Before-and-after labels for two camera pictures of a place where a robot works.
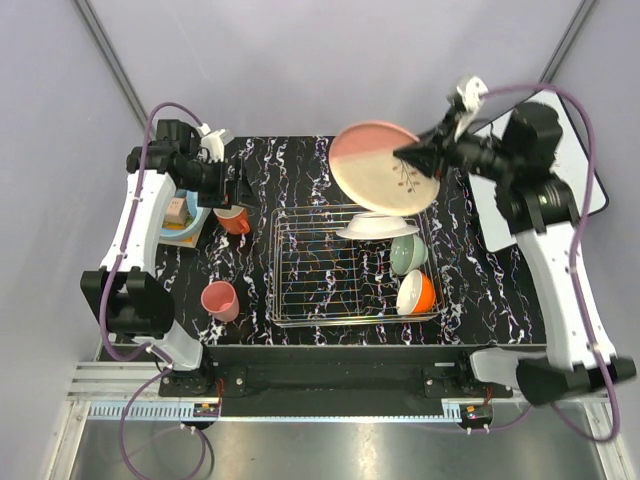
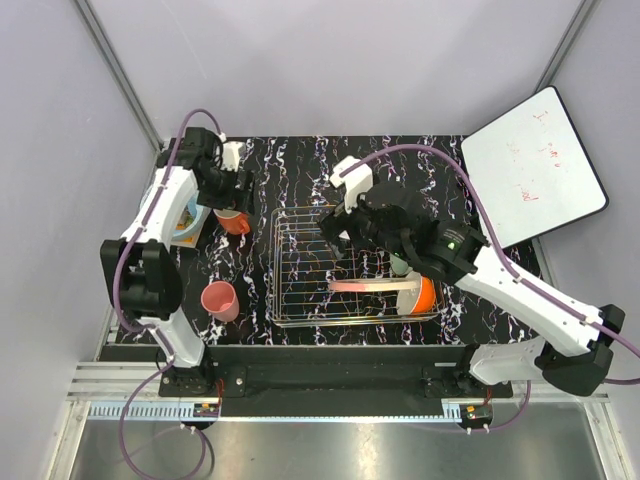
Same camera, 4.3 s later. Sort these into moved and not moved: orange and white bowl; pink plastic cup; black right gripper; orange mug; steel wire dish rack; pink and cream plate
Moved: pink and cream plate; black right gripper
Not moved: pink plastic cup; steel wire dish rack; orange mug; orange and white bowl
